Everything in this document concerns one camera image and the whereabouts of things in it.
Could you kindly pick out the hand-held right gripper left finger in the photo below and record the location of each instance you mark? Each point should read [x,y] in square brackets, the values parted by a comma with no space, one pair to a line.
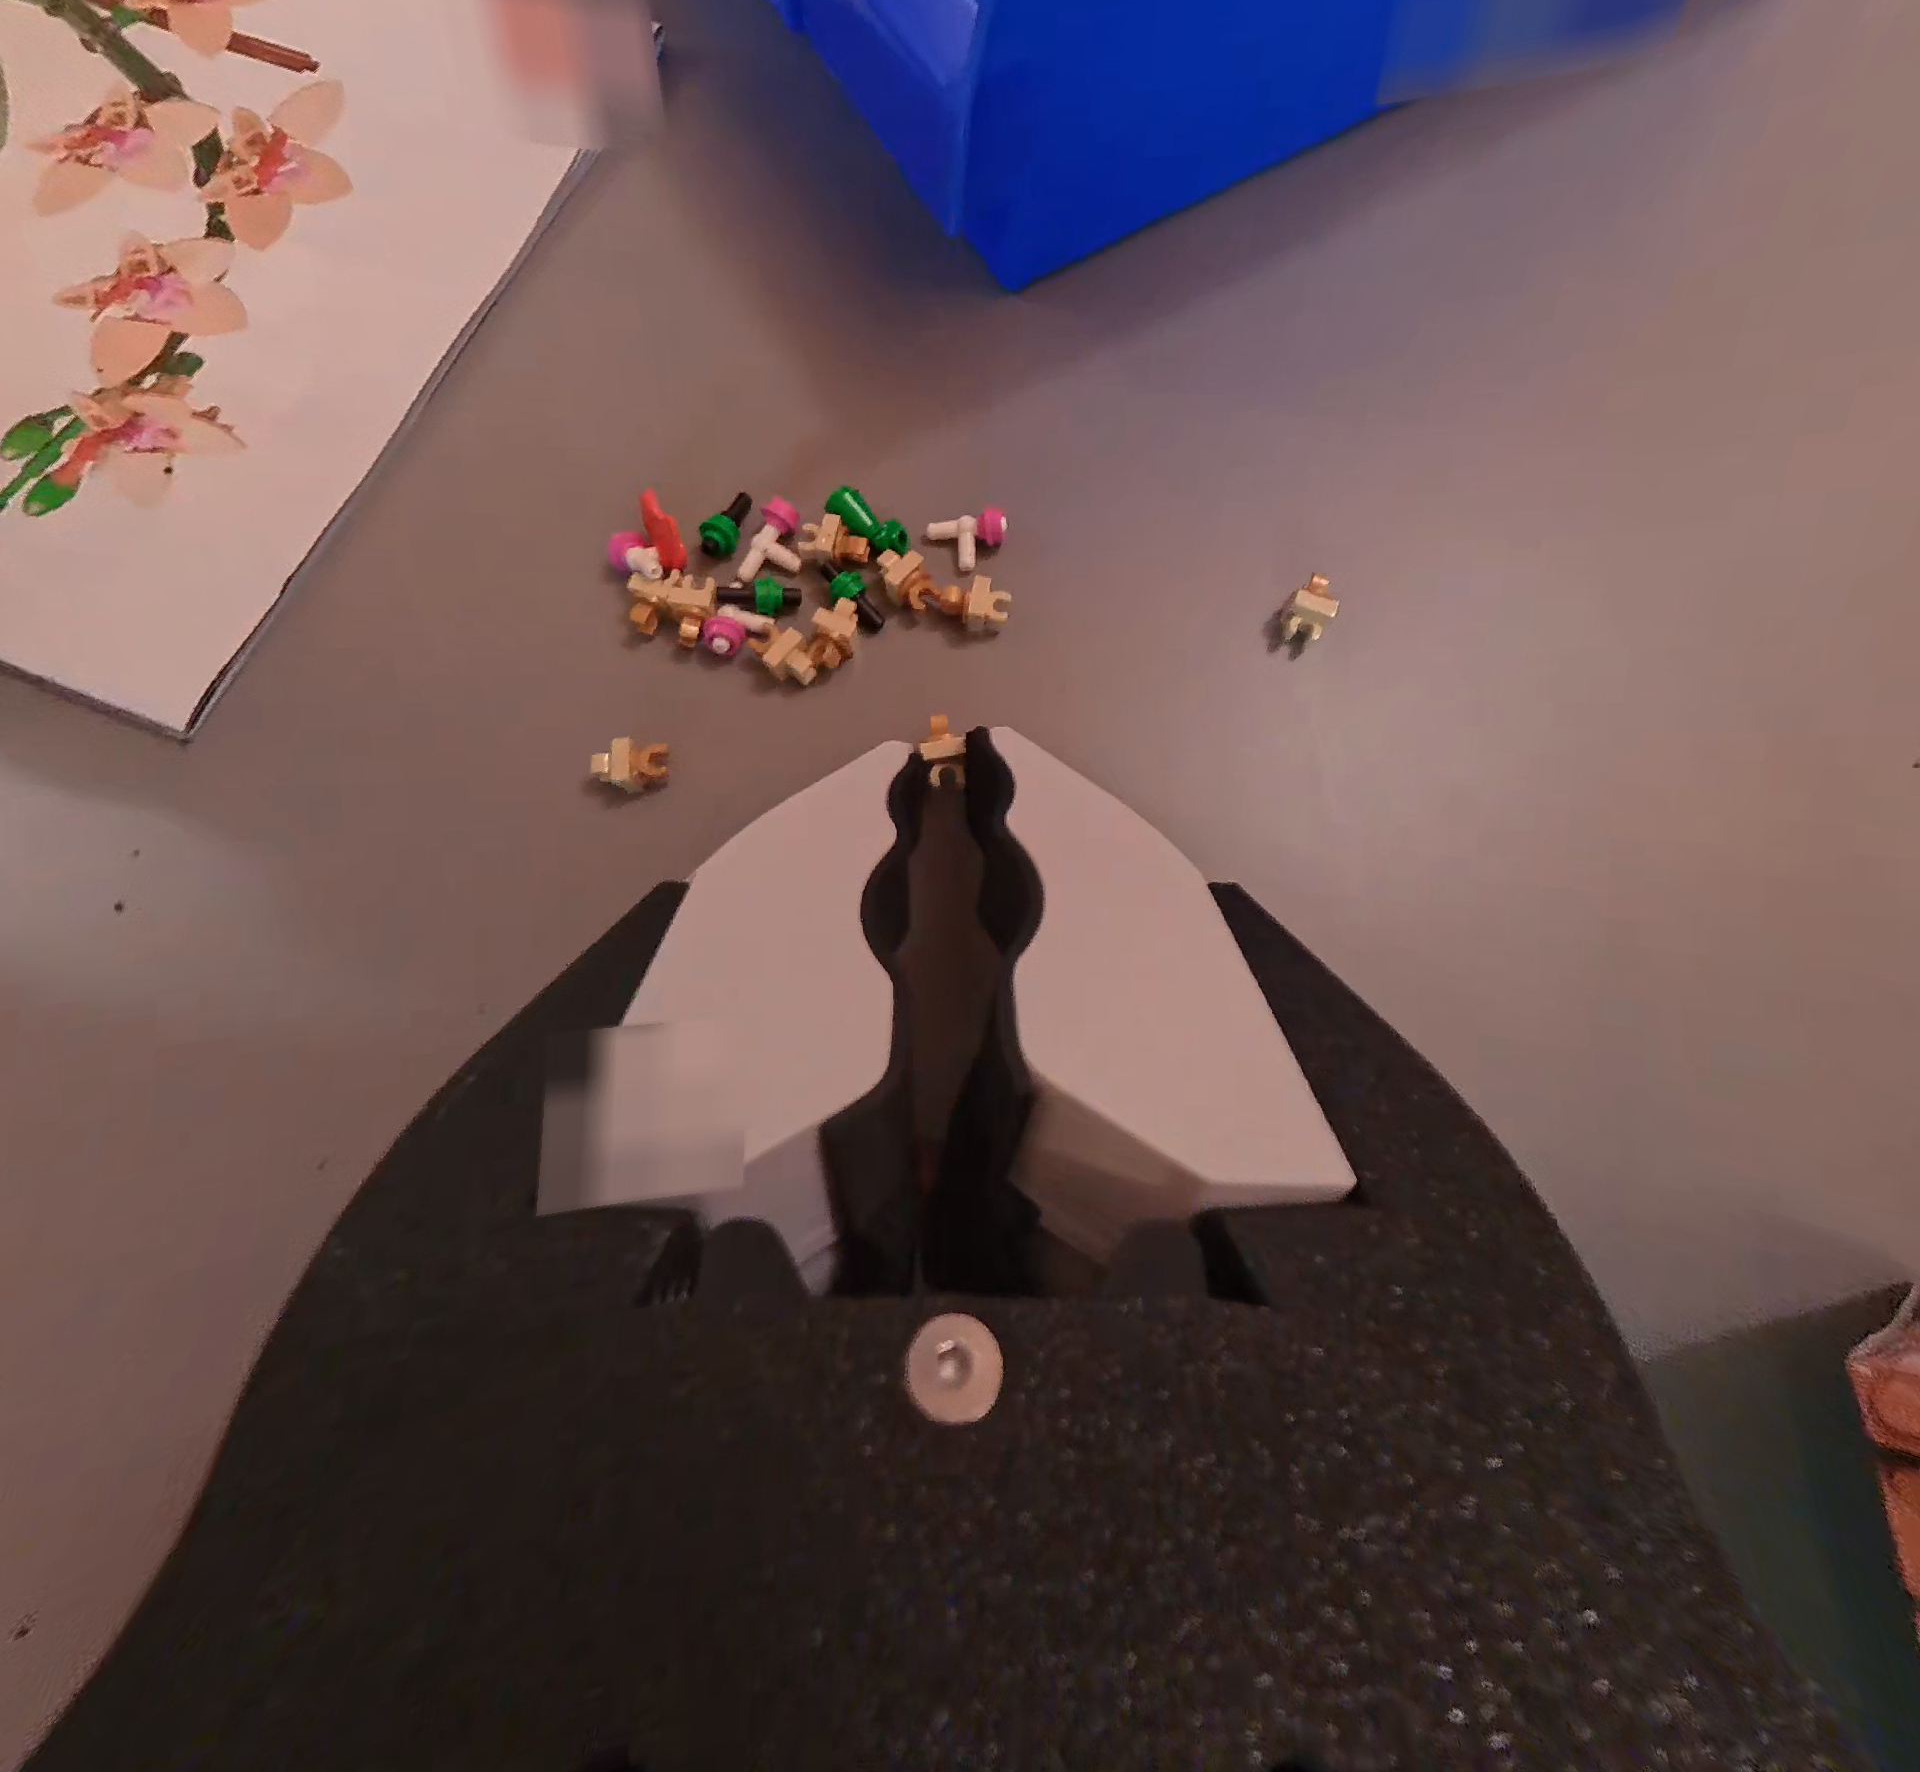
[780,947]

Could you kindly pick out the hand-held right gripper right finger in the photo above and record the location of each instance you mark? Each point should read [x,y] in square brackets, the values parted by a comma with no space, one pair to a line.
[1170,1021]

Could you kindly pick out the tan clip brick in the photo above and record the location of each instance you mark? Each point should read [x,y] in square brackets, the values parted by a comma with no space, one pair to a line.
[1310,607]
[944,752]
[631,761]

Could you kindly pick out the blue plastic bin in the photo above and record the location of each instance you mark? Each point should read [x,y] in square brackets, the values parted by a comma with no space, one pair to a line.
[1125,78]

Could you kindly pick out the grey desk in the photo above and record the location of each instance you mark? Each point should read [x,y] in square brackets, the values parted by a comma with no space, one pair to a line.
[1350,378]

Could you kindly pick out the pile of mixed small bricks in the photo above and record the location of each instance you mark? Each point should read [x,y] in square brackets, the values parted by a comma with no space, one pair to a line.
[819,640]

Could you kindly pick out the orchid picture instruction booklet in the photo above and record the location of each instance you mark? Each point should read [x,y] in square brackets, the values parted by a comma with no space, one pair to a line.
[376,302]

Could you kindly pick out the dark toy brick set box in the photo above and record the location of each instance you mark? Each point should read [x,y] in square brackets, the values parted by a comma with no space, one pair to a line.
[1891,1412]

